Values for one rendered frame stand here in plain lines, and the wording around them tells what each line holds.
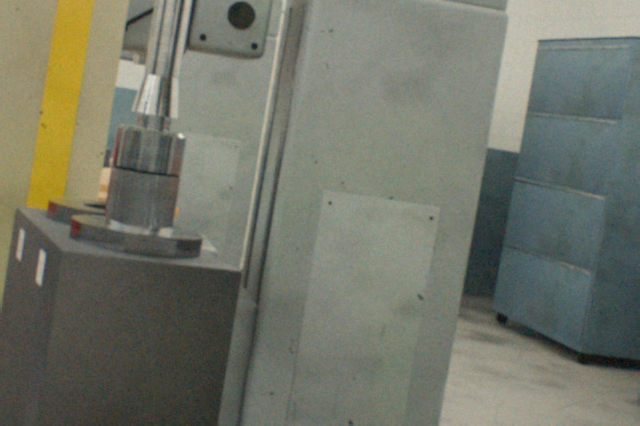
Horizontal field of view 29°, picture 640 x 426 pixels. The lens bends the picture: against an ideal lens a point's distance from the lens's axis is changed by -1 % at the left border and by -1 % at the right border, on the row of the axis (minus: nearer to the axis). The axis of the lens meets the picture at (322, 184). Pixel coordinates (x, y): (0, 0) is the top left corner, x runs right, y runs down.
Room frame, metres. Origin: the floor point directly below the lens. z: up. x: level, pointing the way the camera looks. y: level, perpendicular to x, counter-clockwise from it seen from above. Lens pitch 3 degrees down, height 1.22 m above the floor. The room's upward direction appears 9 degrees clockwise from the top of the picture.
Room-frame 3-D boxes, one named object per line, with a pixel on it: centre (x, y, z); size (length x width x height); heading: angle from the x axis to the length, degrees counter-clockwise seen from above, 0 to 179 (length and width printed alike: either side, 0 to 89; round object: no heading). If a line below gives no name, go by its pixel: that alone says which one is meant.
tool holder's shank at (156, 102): (0.85, 0.12, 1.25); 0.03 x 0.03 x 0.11
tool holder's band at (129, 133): (0.85, 0.12, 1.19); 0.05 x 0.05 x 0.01
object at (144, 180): (0.85, 0.12, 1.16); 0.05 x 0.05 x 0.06
